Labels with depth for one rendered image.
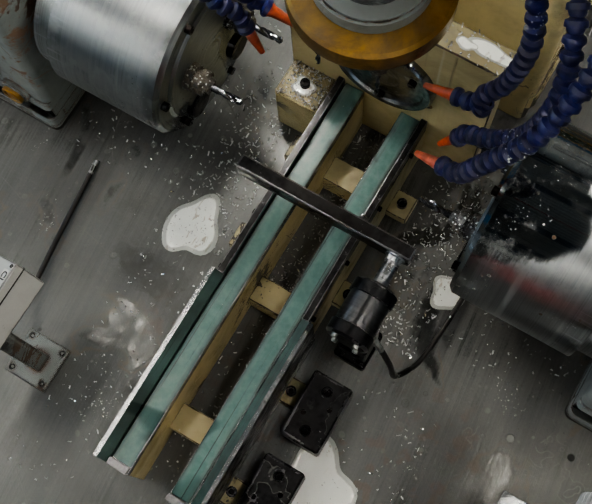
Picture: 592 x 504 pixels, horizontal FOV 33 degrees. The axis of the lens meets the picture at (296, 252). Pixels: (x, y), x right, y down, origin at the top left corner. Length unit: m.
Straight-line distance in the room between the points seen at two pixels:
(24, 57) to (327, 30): 0.53
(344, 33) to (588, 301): 0.41
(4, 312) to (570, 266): 0.67
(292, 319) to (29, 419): 0.42
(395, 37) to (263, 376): 0.52
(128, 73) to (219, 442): 0.48
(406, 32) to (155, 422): 0.62
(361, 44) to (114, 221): 0.64
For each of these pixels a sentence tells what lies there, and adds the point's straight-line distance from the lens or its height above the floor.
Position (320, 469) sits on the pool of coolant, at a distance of 1.44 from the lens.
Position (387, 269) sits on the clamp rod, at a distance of 1.26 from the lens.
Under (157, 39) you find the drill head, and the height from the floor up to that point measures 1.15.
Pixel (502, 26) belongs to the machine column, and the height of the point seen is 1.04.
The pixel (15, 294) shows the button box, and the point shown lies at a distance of 1.27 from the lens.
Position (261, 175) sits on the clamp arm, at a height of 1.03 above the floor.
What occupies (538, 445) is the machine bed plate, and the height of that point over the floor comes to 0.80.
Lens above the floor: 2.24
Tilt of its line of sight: 74 degrees down
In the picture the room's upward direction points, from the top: 8 degrees counter-clockwise
